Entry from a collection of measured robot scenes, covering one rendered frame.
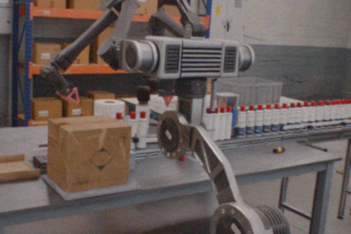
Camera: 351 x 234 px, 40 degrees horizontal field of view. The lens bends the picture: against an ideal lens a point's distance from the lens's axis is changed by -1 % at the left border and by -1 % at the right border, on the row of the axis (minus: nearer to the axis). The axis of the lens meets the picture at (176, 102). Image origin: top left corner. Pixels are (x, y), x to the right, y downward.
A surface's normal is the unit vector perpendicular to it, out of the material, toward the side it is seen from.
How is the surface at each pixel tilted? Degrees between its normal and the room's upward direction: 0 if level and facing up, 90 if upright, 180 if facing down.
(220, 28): 90
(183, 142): 90
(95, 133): 90
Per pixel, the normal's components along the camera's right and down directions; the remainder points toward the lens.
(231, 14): 0.56, 0.18
